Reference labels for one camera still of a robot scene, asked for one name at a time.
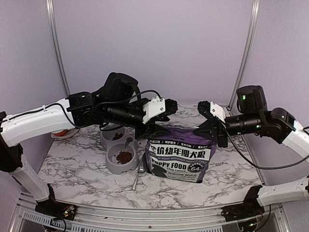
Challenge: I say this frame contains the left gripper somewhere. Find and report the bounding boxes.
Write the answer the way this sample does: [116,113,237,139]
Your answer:
[105,98,172,140]

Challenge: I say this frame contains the purple pet food bag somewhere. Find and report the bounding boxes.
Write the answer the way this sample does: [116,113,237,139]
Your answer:
[144,128,217,183]

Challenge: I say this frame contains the grey double pet bowl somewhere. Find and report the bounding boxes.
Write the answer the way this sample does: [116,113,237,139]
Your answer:
[100,127,139,175]

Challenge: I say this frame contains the metal food scoop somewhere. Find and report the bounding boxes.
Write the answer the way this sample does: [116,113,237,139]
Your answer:
[131,161,145,190]

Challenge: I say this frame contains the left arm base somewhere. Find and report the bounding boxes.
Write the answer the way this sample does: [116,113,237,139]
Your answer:
[35,203,77,220]

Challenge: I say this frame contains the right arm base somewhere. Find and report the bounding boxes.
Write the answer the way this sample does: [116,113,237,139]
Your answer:
[221,204,265,222]

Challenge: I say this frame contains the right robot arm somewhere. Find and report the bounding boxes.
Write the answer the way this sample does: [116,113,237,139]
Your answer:
[194,85,309,217]

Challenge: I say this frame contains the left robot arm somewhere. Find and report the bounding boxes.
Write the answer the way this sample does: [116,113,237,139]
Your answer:
[0,72,178,215]

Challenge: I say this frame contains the brown pet food kibble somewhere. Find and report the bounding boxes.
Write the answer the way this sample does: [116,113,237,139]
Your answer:
[112,144,133,165]

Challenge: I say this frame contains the grey round plate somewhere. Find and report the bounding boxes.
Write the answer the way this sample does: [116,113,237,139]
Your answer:
[51,129,79,139]

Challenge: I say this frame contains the red and white bowl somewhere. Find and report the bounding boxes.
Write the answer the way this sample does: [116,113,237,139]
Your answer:
[53,130,67,137]

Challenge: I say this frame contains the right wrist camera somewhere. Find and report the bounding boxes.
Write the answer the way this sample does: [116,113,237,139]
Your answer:
[197,101,226,122]

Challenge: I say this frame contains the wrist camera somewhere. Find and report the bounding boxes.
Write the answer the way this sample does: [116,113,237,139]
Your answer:
[197,101,226,122]
[142,97,178,124]

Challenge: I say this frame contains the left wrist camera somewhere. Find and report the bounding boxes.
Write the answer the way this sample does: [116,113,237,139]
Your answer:
[142,97,178,124]

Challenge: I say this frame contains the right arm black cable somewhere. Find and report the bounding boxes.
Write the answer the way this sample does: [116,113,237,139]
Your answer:
[223,123,309,169]

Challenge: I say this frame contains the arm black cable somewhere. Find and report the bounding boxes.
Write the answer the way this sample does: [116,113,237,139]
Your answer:
[0,89,162,131]
[223,123,309,169]

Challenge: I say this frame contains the right aluminium frame post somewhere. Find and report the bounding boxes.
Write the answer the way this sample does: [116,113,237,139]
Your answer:
[228,0,261,110]

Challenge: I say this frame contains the aluminium frame post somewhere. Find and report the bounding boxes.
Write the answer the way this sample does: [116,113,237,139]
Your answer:
[46,0,70,96]
[228,0,261,110]

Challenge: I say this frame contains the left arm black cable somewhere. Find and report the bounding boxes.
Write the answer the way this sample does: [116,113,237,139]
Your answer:
[0,89,162,131]

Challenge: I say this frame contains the front aluminium rail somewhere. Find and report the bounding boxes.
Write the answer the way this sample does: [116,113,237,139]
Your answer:
[8,192,290,232]

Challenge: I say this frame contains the left aluminium frame post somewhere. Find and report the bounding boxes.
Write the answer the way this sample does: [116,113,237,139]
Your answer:
[46,0,70,96]

